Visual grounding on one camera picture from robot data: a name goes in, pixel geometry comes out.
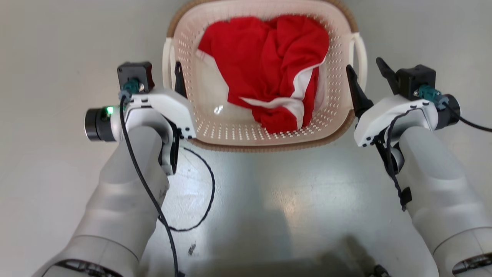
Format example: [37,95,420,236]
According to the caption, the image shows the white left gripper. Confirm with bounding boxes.
[126,61,197,140]

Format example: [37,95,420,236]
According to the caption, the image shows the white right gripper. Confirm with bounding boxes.
[346,57,439,148]

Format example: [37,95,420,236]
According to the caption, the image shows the cream perforated laundry basket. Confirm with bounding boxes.
[162,0,368,153]

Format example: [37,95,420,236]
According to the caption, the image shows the red garment with white trim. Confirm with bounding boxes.
[197,15,330,134]

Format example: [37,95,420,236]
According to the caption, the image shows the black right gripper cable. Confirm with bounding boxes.
[386,108,412,212]

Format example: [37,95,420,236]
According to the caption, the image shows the black left camera cable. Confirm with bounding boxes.
[118,90,181,277]

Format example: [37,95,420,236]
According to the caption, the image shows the black camera cable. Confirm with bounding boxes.
[442,101,492,133]
[118,90,181,277]

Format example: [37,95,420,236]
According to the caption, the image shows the black right camera cable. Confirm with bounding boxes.
[442,101,492,133]

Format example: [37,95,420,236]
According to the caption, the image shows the black looping left arm cable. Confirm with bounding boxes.
[158,147,216,232]

